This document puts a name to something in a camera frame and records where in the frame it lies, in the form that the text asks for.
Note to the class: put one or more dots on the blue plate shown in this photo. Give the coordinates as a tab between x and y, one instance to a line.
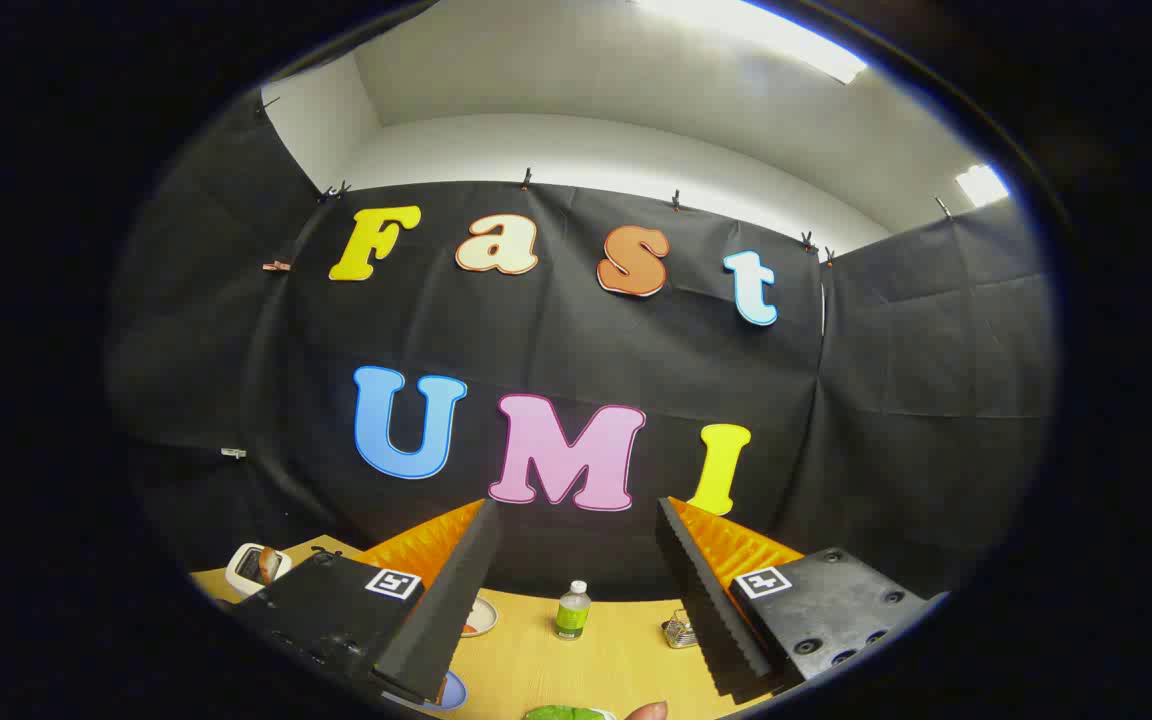
453	690

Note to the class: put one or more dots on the row of black cloth clips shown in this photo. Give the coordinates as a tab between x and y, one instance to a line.
526	180

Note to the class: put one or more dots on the small ceiling light panel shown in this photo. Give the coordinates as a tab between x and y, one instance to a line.
981	185

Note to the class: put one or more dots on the round white plate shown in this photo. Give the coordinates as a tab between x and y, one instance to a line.
485	620

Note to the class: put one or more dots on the green lettuce leaf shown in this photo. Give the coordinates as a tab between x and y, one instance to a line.
566	714

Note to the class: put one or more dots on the green label plastic bottle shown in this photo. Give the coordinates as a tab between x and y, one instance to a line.
572	612

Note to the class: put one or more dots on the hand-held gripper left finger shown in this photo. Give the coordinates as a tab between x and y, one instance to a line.
456	600

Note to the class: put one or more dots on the white toaster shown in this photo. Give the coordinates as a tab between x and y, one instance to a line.
241	577

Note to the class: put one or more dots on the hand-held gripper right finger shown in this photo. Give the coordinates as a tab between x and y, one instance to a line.
711	600

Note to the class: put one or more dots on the toasted bread slice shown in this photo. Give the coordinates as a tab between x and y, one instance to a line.
269	562

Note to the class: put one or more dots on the long ceiling light panel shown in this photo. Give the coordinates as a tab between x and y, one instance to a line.
766	35

